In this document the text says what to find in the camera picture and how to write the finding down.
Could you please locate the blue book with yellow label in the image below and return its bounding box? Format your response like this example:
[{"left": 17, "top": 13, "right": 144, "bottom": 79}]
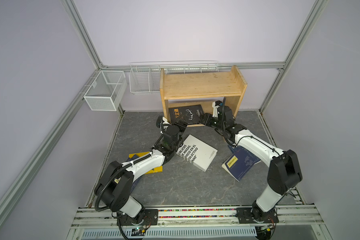
[
  {"left": 130, "top": 176, "right": 142, "bottom": 194},
  {"left": 222, "top": 147, "right": 261, "bottom": 182}
]

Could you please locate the black book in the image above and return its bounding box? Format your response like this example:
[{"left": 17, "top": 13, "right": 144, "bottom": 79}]
[{"left": 169, "top": 105, "right": 204, "bottom": 125}]

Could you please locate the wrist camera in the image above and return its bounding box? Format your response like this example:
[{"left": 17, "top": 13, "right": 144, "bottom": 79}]
[
  {"left": 162, "top": 117, "right": 171, "bottom": 127},
  {"left": 212, "top": 101, "right": 223, "bottom": 118}
]

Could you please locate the white wire rack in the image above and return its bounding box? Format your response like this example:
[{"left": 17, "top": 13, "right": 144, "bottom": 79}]
[{"left": 129, "top": 61, "right": 219, "bottom": 95}]

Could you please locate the aluminium front rail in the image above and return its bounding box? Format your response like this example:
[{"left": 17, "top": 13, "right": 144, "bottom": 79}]
[{"left": 67, "top": 205, "right": 332, "bottom": 240}]

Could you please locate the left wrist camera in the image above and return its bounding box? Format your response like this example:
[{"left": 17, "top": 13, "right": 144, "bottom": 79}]
[{"left": 162, "top": 117, "right": 171, "bottom": 127}]

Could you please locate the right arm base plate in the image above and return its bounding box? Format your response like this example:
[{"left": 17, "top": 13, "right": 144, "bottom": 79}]
[{"left": 235, "top": 207, "right": 279, "bottom": 224}]

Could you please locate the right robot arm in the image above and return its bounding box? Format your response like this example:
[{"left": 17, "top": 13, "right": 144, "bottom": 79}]
[{"left": 201, "top": 106, "right": 303, "bottom": 223}]

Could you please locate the blue book with barcode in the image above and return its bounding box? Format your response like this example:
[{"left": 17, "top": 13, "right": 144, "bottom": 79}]
[{"left": 228, "top": 145, "right": 239, "bottom": 154}]

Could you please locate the white book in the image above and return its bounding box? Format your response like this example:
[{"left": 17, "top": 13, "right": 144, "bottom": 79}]
[{"left": 177, "top": 135, "right": 218, "bottom": 172}]

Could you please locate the white mesh basket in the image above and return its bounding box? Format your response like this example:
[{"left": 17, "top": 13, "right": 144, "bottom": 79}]
[{"left": 84, "top": 71, "right": 128, "bottom": 111}]

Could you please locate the blue book with yellow label left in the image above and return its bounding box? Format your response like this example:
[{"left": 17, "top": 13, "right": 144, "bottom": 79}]
[{"left": 130, "top": 176, "right": 142, "bottom": 194}]

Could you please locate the wooden two-tier shelf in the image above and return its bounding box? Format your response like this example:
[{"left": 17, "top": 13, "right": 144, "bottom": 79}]
[{"left": 160, "top": 65, "right": 248, "bottom": 122}]

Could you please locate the blue book with yellow label right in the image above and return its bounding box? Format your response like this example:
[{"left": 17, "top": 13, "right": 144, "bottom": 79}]
[{"left": 222, "top": 147, "right": 261, "bottom": 182}]

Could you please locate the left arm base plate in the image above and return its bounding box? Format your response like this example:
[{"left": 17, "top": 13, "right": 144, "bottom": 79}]
[{"left": 117, "top": 209, "right": 159, "bottom": 226}]

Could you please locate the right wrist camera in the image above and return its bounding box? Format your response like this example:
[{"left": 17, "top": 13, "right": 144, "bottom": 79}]
[{"left": 212, "top": 101, "right": 223, "bottom": 118}]

